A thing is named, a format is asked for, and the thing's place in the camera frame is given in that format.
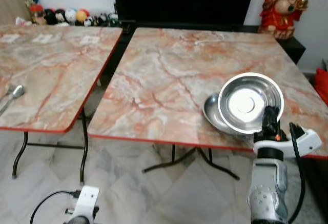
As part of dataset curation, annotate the shiny steel plate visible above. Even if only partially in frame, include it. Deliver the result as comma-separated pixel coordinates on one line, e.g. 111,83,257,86
217,72,285,135
203,93,241,135

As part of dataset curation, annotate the red cushion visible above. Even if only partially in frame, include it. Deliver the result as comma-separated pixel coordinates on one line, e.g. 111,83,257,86
314,68,328,105

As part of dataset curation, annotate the red and gold statue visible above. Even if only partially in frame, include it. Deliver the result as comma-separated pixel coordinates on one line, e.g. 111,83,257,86
258,0,310,40

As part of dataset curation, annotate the marble pattern table red edge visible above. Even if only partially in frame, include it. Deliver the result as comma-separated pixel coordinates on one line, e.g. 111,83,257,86
0,25,124,185
86,27,328,181

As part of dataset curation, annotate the black television screen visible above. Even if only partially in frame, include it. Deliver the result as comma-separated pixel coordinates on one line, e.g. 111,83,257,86
112,0,258,28

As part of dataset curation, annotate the white paper label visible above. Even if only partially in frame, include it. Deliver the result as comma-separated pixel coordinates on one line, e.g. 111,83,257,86
79,35,101,46

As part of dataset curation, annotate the yellow and red round toy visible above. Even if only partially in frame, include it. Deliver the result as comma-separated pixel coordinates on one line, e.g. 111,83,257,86
76,9,91,26

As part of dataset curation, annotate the white round toy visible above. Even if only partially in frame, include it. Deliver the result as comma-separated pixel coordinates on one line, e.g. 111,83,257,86
65,9,77,25

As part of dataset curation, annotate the black plush toy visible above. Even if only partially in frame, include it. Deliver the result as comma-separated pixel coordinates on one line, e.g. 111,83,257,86
45,9,57,26

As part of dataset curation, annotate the steel spoon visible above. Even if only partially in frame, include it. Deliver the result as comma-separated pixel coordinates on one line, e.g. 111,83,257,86
0,84,26,115

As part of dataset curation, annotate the red lidded toy jar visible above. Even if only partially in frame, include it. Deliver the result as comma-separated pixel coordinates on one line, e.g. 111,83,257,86
29,4,45,26

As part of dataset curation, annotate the brown wooden board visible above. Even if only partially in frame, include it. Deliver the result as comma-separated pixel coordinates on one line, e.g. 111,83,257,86
0,0,32,26

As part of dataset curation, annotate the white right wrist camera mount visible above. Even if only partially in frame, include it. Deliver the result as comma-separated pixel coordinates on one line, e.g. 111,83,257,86
253,129,323,159

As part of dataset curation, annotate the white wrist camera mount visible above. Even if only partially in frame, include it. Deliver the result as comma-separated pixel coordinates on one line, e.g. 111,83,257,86
69,185,100,223
253,129,323,159

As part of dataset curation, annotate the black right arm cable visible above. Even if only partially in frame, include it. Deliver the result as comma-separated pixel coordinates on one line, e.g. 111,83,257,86
288,123,306,224

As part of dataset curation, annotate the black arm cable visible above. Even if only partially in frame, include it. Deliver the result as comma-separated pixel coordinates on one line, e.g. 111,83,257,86
288,123,306,224
29,189,83,224

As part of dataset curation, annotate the thin white cord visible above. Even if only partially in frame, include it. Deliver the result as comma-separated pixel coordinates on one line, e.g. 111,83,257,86
194,31,227,46

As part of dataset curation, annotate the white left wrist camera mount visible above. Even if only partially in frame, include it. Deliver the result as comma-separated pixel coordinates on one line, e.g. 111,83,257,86
69,185,100,223

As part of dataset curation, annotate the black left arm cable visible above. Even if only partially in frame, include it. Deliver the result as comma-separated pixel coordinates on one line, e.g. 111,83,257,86
29,189,83,224

